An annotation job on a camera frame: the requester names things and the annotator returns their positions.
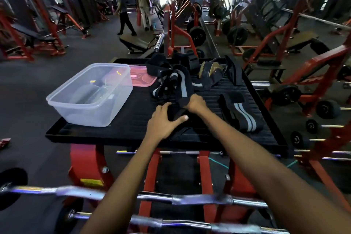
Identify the red incline bench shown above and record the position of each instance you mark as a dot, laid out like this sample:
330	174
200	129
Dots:
59	9

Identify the chrome curl bar black plates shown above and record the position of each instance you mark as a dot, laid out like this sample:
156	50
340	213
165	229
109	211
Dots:
82	193
186	224

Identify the person's left hand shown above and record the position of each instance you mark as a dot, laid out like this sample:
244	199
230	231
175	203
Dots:
161	124

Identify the person's left forearm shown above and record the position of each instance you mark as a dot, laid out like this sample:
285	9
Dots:
123	192

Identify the black weight plate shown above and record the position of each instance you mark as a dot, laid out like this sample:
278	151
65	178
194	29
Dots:
197	36

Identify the thin chrome bar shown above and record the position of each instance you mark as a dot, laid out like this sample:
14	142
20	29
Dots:
175	152

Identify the red power rack with bench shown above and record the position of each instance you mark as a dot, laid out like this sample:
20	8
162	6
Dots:
30	33

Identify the large wall mirror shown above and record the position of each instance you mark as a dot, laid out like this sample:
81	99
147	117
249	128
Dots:
315	28

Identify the red plate-loaded machine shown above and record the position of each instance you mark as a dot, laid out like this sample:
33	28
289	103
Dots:
172	28

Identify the clear plastic container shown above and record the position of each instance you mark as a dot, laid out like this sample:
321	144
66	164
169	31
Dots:
82	113

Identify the person's right hand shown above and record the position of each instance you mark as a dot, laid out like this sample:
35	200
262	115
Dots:
197	103

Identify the black ribbed platform tray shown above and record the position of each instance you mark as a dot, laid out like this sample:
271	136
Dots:
123	127

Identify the pink plastic lid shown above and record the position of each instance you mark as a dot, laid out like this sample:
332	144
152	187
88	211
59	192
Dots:
145	77

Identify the chrome barbell sleeve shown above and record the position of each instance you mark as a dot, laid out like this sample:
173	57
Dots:
159	42

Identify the black weight stack machine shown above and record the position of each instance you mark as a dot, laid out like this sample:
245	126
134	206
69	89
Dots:
79	0

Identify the red floor bench frame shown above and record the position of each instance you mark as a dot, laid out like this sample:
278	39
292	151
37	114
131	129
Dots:
4	143

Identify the person's right forearm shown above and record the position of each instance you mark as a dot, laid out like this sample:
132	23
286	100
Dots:
260	165

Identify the black low bench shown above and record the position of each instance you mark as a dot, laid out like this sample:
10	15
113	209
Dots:
134	42

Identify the blue water bottle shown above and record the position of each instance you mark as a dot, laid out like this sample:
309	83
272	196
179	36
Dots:
154	25

